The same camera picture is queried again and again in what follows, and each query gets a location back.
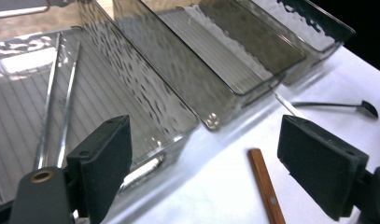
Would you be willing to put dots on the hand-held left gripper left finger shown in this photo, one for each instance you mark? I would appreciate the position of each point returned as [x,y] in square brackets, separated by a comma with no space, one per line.
[100,168]

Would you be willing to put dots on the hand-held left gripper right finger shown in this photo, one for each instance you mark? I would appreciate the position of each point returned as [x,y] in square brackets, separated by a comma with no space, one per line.
[321,165]

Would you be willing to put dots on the metal chopstick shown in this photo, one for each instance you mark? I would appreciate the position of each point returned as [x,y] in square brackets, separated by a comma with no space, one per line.
[67,105]
[47,105]

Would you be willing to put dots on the smoky clear plastic bin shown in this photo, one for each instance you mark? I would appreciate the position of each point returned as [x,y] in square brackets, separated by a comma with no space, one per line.
[100,93]
[302,28]
[209,56]

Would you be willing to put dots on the short aluminium rail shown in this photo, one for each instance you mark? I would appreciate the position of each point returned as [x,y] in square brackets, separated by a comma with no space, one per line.
[19,12]

